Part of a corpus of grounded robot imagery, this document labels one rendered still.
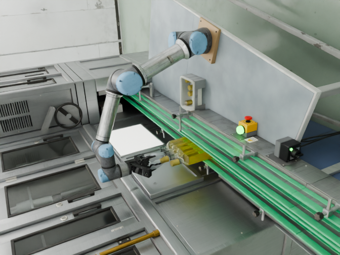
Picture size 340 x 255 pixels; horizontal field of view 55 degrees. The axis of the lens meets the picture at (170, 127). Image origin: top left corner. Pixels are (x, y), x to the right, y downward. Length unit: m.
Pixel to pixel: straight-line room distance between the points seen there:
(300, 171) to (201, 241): 0.53
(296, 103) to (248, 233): 0.63
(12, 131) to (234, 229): 1.77
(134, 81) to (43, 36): 3.81
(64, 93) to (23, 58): 2.75
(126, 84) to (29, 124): 1.26
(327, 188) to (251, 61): 0.71
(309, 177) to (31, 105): 1.95
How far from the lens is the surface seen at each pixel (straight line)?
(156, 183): 1.86
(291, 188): 1.42
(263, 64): 1.66
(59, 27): 5.33
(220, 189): 1.88
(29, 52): 5.34
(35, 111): 2.64
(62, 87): 2.60
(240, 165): 1.68
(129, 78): 1.58
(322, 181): 1.47
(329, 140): 1.87
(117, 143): 2.32
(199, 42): 1.74
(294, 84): 1.54
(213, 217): 1.69
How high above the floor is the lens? 1.86
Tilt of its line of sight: 24 degrees down
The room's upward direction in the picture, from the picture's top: 104 degrees counter-clockwise
